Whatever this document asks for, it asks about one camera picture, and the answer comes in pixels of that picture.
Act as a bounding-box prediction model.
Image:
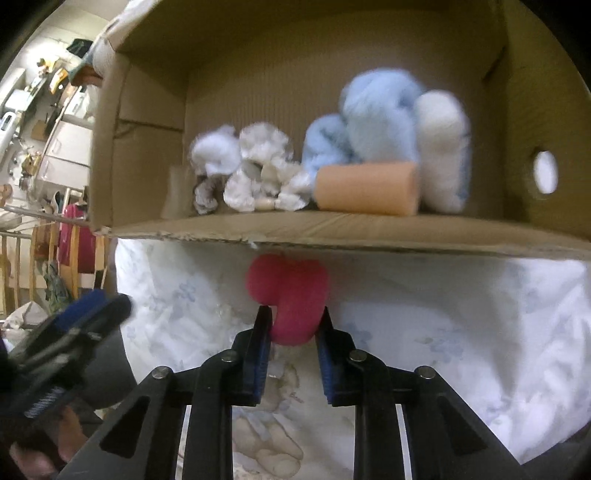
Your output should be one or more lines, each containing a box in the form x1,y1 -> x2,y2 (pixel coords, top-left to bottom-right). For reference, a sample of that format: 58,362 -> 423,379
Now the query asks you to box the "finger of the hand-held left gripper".
48,288 -> 109,332
69,293 -> 133,344

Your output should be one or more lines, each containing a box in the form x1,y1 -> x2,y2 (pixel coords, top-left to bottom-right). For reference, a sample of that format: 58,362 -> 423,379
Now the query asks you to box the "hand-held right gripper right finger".
314,307 -> 536,480

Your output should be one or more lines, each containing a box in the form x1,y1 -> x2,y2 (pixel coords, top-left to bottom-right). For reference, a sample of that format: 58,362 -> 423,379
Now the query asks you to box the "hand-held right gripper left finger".
55,305 -> 274,480

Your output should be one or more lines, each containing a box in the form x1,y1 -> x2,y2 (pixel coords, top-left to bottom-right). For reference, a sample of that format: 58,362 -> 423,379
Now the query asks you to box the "pink foam ball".
246,253 -> 331,347

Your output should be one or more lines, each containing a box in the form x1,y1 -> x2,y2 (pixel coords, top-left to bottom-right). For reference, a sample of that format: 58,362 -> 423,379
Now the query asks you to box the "brown cardboard box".
88,0 -> 591,261

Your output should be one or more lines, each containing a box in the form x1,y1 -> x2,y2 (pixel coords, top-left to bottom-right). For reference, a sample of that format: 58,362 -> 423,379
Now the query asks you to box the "pale blue fluffy scrunchie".
189,126 -> 243,178

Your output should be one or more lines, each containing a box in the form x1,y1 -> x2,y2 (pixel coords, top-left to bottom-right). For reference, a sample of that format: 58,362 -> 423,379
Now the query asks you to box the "orange foam roller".
315,161 -> 420,217

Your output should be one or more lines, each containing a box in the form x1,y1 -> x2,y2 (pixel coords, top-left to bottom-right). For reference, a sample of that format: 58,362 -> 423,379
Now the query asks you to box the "white fluffy scrunchie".
224,122 -> 312,213

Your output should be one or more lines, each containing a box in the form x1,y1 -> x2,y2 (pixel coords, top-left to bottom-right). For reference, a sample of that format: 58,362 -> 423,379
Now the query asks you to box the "blue white fluffy sock bundle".
302,69 -> 472,215

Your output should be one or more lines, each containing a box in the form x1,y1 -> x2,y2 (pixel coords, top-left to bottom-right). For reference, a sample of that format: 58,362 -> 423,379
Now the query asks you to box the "person's left hand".
9,406 -> 100,480

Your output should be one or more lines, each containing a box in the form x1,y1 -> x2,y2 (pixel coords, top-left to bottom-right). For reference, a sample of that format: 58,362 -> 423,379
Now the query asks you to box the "wooden rack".
0,222 -> 112,317

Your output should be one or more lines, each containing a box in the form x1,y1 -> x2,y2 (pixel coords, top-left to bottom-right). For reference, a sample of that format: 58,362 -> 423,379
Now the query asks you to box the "pink cloth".
62,203 -> 96,274

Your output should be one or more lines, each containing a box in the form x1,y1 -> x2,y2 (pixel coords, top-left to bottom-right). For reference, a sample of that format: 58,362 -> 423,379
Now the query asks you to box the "white bear print bed sheet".
113,240 -> 591,480

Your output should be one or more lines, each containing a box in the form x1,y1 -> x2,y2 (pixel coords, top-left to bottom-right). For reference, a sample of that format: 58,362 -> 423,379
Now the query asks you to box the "white floor cabinet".
39,88 -> 95,185

